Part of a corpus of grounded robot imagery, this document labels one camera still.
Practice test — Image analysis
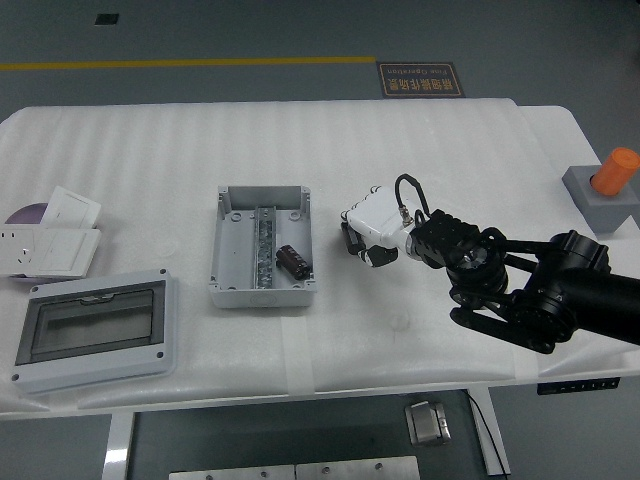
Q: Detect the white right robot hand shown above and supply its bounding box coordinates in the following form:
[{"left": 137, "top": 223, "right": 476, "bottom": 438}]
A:
[{"left": 339, "top": 184, "right": 416, "bottom": 271}]

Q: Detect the dark cylindrical battery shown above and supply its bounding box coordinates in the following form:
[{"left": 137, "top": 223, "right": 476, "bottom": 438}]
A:
[
  {"left": 275, "top": 243, "right": 307, "bottom": 279},
  {"left": 341, "top": 223, "right": 364, "bottom": 257}
]

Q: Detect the grey open junction box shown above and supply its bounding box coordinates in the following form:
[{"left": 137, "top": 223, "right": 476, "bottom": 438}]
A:
[{"left": 208, "top": 184, "right": 318, "bottom": 310}]

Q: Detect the black floor sign orange text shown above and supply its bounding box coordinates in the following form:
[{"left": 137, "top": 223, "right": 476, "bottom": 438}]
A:
[{"left": 376, "top": 61, "right": 466, "bottom": 99}]

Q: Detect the white tape strip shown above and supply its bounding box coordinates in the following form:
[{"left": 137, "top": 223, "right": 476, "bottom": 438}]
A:
[{"left": 279, "top": 315, "right": 316, "bottom": 397}]

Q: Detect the silver metal pedal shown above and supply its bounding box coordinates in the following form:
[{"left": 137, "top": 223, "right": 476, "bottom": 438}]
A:
[{"left": 403, "top": 399, "right": 453, "bottom": 447}]

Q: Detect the grey block holder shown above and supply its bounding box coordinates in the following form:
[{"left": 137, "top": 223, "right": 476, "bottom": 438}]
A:
[{"left": 561, "top": 164, "right": 640, "bottom": 235}]

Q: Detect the white foam mat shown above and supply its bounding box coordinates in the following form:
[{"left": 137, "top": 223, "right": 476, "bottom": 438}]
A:
[{"left": 0, "top": 97, "right": 624, "bottom": 414}]

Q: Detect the white table leg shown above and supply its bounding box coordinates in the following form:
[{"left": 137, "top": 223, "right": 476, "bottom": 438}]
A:
[
  {"left": 102, "top": 412, "right": 135, "bottom": 480},
  {"left": 467, "top": 387, "right": 512, "bottom": 476}
]

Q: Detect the orange cylinder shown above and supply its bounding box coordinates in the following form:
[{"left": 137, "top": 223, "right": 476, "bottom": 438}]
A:
[{"left": 593, "top": 146, "right": 640, "bottom": 197}]

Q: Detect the grey metal plate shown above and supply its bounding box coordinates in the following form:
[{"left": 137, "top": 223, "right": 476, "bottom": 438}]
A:
[
  {"left": 294, "top": 457, "right": 420, "bottom": 480},
  {"left": 168, "top": 464, "right": 296, "bottom": 480}
]

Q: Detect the black table control panel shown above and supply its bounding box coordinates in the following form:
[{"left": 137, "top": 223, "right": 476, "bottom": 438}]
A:
[{"left": 537, "top": 377, "right": 621, "bottom": 396}]

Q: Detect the purple disc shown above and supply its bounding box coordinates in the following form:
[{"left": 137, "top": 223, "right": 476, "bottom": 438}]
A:
[{"left": 3, "top": 202, "right": 50, "bottom": 225}]

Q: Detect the metal terminal rail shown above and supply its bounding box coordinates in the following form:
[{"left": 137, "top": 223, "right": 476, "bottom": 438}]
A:
[{"left": 253, "top": 205, "right": 277, "bottom": 290}]

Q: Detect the thin black cable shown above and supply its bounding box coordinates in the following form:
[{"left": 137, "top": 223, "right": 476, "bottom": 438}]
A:
[{"left": 467, "top": 392, "right": 506, "bottom": 476}]

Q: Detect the grey enclosure cover dark window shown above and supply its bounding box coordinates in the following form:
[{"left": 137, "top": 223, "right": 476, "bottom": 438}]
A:
[{"left": 10, "top": 268, "right": 179, "bottom": 396}]

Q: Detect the white square switch plate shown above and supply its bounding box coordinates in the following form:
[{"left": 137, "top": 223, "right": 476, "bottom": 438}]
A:
[{"left": 40, "top": 186, "right": 103, "bottom": 230}]

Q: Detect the white flat switch panel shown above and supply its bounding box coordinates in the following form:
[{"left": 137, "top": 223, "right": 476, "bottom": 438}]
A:
[{"left": 32, "top": 228, "right": 102, "bottom": 279}]

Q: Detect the white wall socket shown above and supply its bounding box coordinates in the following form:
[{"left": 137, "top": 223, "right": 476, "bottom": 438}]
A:
[{"left": 0, "top": 225, "right": 41, "bottom": 275}]

